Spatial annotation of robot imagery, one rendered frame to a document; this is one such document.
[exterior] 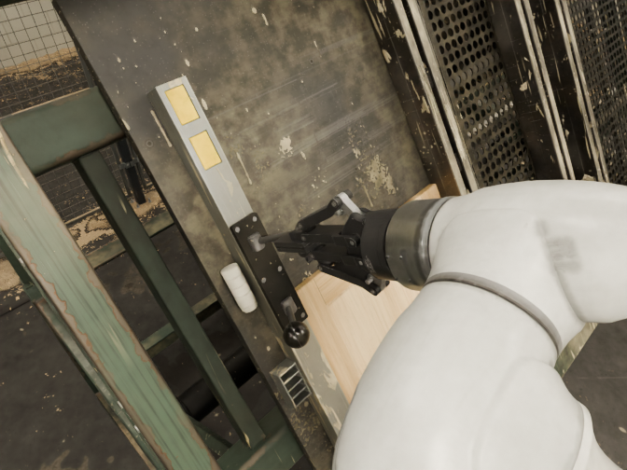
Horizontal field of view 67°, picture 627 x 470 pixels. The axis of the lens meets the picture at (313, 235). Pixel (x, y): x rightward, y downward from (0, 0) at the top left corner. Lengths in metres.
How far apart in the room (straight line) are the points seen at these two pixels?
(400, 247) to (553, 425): 0.19
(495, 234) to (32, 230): 0.51
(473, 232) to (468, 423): 0.14
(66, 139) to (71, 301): 0.23
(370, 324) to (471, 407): 0.66
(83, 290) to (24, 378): 2.00
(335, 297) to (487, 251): 0.55
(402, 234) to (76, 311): 0.41
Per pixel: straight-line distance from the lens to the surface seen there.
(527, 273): 0.33
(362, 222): 0.49
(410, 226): 0.43
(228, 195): 0.72
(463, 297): 0.32
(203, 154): 0.71
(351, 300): 0.90
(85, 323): 0.66
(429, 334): 0.30
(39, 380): 2.59
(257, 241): 0.72
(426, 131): 1.02
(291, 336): 0.66
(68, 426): 2.41
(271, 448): 0.93
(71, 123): 0.75
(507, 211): 0.36
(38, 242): 0.64
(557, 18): 1.50
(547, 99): 1.39
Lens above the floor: 1.99
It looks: 44 degrees down
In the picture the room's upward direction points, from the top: straight up
